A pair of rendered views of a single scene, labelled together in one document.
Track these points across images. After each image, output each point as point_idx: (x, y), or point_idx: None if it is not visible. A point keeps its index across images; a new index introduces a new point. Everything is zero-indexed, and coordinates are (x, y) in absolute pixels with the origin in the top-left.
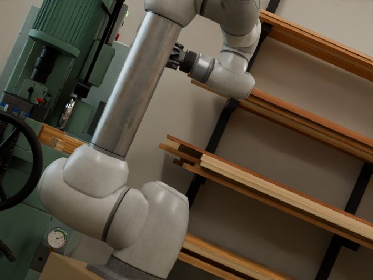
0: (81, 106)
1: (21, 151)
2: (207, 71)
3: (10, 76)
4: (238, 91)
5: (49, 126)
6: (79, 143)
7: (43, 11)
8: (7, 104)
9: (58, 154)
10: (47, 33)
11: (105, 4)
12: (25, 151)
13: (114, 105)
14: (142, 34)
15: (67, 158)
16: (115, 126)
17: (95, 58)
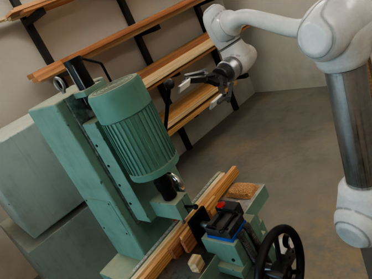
0: (170, 170)
1: (262, 241)
2: (241, 68)
3: (119, 215)
4: (255, 60)
5: (207, 205)
6: (212, 189)
7: (138, 156)
8: (234, 235)
9: (248, 211)
10: (163, 165)
11: None
12: (263, 237)
13: (371, 153)
14: (358, 91)
15: (252, 205)
16: None
17: None
